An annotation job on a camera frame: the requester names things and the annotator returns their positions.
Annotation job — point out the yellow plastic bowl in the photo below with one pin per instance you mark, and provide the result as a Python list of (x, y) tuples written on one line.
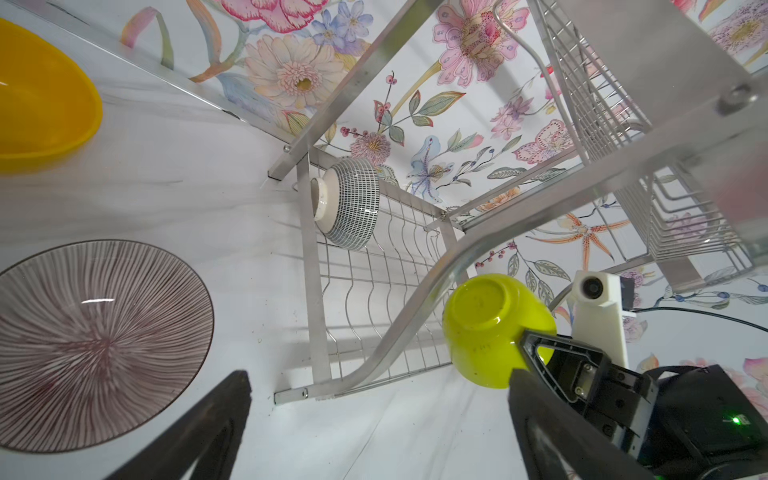
[(50, 108)]

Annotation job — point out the purple striped glass bowl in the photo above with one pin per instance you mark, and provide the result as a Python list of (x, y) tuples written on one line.
[(97, 338)]

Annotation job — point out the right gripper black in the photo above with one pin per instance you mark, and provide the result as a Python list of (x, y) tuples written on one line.
[(678, 422)]

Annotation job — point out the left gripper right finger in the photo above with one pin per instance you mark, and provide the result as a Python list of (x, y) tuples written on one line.
[(552, 436)]

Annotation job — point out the lime green plastic bowl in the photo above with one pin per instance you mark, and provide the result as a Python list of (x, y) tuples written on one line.
[(483, 322)]

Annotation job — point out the black white patterned bowl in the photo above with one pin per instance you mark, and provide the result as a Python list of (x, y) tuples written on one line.
[(345, 203)]

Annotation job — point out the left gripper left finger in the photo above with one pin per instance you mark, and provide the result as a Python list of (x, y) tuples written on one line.
[(203, 443)]

